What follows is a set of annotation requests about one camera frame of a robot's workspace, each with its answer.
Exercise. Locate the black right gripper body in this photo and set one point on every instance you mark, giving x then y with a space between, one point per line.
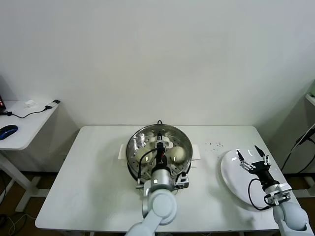
263 174

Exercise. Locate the blue computer mouse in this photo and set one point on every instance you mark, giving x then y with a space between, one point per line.
8 130

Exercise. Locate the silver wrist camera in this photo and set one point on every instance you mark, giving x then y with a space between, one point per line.
182 181
286 193

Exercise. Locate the white steamed baozi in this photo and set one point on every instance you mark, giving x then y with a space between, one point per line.
179 152
142 155

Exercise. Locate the dark laptop screen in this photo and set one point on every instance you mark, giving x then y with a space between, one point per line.
2 98

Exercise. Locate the white shelf board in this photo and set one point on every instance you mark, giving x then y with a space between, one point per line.
310 100

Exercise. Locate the perforated steel steamer basket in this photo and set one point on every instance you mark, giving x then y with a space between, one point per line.
135 172

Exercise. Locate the round glass pot lid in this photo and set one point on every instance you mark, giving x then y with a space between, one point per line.
142 137

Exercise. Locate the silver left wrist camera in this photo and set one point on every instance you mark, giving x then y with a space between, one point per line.
182 181

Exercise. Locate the large white plate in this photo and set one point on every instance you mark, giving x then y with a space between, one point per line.
231 177

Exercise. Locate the white side table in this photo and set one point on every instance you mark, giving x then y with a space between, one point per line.
32 123

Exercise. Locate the small white crumpled object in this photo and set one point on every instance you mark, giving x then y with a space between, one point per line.
29 103

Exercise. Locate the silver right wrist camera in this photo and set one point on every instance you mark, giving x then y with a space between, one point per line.
286 193

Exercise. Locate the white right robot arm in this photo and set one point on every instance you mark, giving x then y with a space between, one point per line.
290 216

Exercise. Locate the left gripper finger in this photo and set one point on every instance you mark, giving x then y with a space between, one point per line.
160 143
159 136

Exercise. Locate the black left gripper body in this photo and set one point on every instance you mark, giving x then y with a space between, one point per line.
161 159

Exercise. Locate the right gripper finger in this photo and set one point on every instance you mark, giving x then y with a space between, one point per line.
240 157
260 152

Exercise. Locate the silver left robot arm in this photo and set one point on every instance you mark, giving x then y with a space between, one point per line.
160 204

